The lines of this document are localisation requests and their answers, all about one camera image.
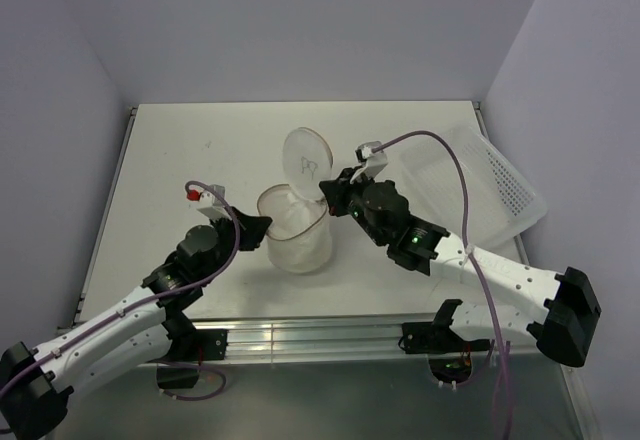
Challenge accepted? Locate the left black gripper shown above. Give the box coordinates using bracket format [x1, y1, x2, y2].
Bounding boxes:
[199, 205, 271, 284]

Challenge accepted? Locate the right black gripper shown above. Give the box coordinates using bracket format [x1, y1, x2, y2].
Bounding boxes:
[321, 165, 388, 246]

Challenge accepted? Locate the white bra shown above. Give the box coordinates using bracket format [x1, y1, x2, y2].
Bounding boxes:
[263, 190, 324, 240]

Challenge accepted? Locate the round mesh laundry bag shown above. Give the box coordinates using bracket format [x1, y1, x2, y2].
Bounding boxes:
[257, 127, 333, 275]

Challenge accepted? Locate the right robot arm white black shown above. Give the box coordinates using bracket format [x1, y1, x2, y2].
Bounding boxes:
[319, 169, 602, 368]

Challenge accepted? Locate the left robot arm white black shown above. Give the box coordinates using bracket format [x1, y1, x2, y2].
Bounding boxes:
[1, 209, 272, 439]

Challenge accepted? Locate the white perforated plastic basket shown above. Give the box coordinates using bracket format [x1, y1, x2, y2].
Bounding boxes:
[399, 126, 548, 250]

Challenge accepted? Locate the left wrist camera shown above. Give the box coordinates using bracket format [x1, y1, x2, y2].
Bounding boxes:
[196, 184, 229, 222]

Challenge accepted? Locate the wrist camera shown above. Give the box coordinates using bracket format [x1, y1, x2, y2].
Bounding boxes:
[350, 141, 388, 184]
[196, 184, 229, 222]

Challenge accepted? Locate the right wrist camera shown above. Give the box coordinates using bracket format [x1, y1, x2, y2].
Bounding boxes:
[350, 141, 388, 184]

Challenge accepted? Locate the aluminium rail frame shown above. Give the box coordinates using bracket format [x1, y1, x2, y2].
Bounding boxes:
[29, 102, 601, 440]

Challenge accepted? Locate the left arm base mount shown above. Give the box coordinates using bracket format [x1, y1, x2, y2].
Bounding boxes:
[156, 329, 229, 397]

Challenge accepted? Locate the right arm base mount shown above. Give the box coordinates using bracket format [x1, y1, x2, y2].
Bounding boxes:
[397, 322, 494, 390]

